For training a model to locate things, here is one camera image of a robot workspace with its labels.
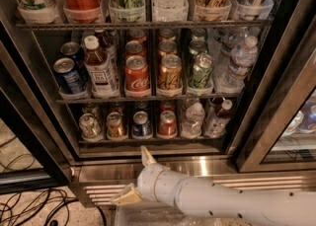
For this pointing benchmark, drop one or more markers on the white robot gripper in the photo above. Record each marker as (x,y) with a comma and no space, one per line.
(147,181)

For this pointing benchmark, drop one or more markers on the orange can bottom shelf front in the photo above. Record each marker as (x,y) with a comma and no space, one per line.
(115,126)

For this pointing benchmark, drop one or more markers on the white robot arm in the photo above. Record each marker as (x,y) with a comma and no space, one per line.
(198,197)

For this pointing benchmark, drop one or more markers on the blue can bottom shelf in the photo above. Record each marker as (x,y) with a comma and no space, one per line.
(141,126)

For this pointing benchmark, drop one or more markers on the blue can shelf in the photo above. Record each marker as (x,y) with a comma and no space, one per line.
(68,77)
(141,126)
(73,50)

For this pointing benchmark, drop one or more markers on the red can bottom shelf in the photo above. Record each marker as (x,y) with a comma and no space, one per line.
(167,124)

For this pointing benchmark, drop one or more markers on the white green can bottom shelf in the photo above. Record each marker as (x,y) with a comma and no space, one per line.
(89,126)

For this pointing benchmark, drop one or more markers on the water bottle bottom shelf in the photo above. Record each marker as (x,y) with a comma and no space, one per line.
(192,121)

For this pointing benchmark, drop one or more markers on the tea bottle bottom shelf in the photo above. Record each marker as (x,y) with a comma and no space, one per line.
(220,112)

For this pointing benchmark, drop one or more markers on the tea bottle shelf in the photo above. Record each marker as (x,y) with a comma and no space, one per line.
(220,112)
(99,67)

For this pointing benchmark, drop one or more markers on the red cola can middle front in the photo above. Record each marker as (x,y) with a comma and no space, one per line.
(136,76)

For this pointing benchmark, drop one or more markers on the tea bottle middle shelf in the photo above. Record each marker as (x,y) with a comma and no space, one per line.
(99,67)

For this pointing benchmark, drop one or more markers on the orange can middle shelf front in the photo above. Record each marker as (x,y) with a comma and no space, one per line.
(169,76)

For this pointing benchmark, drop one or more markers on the fridge door left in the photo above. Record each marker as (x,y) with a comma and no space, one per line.
(25,163)

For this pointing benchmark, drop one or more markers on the blue can middle shelf front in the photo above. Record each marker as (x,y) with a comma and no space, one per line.
(68,77)

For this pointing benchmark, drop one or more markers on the green can middle shelf front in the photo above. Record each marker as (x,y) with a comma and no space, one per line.
(201,71)

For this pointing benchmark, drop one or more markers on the blue can middle shelf rear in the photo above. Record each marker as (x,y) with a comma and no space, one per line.
(73,50)

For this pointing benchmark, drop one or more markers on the fridge glass door right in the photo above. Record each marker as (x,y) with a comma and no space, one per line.
(282,81)

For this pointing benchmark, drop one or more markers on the water bottle middle shelf front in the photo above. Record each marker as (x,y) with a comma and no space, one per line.
(242,56)

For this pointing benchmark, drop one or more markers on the water bottle middle shelf rear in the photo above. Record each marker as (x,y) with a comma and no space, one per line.
(229,38)

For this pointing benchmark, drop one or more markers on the clear plastic bin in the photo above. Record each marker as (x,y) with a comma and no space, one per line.
(152,214)

